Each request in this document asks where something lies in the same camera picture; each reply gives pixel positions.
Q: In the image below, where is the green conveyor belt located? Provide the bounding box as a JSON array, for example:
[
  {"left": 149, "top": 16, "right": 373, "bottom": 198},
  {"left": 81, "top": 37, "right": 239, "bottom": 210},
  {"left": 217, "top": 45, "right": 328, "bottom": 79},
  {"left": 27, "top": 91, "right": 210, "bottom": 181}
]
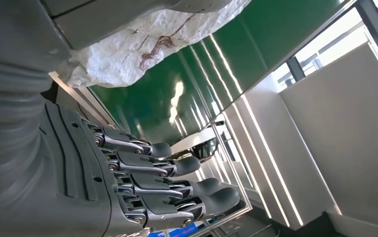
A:
[{"left": 89, "top": 0, "right": 348, "bottom": 146}]

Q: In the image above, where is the blue object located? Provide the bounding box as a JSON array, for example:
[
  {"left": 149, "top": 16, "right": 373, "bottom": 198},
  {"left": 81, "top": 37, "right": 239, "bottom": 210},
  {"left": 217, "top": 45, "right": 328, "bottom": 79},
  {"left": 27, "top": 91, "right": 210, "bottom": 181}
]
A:
[{"left": 148, "top": 222, "right": 206, "bottom": 237}]

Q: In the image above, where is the white partition board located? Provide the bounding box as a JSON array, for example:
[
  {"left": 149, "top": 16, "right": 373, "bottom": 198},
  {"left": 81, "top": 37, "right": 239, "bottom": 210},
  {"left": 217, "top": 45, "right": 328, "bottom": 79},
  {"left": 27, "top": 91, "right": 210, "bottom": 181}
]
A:
[{"left": 279, "top": 41, "right": 378, "bottom": 231}]

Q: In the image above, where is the white window sill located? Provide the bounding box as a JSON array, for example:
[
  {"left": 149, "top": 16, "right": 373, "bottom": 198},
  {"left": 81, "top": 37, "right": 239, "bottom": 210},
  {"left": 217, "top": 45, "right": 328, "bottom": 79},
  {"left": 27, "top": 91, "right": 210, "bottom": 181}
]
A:
[{"left": 326, "top": 209, "right": 378, "bottom": 237}]

